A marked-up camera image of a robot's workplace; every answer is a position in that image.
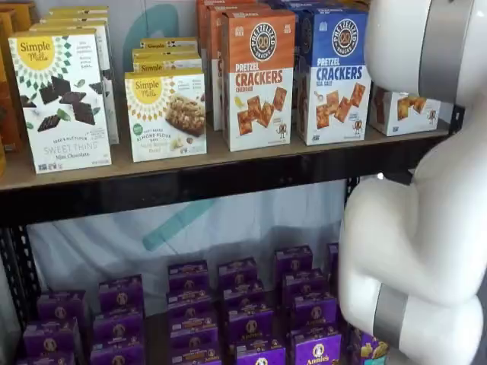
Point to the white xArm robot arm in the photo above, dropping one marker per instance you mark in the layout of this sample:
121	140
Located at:
418	228

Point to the black metal shelf rack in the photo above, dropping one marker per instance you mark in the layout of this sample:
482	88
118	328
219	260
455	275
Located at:
190	197

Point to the orange cheddar pretzel crackers box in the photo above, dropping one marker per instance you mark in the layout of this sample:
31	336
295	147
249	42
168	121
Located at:
217	76
258	114
201	38

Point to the wooden shelf board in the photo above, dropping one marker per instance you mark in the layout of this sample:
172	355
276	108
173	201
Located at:
171	167

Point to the purple Annie's box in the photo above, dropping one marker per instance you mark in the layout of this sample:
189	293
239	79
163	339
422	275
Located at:
118	355
188	275
121	292
51	338
245	296
316	350
119	327
304	285
237	272
315	311
45	359
194	334
190	304
293	260
251	325
333	258
61	306
361	350
260	353
196	357

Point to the Simple Mills almond bar box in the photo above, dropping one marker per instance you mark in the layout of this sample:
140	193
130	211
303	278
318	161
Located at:
167	121
167	66
167	54
167	43

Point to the blue pretzel crackers box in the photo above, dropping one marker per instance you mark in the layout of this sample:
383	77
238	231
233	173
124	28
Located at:
335	95
323	4

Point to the yellow white pretzel crackers box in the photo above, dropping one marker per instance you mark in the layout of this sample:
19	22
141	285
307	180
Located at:
403	121

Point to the Simple Mills mint chocolate box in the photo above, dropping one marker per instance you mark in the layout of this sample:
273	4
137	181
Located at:
61	114
76	10
76	19
109	76

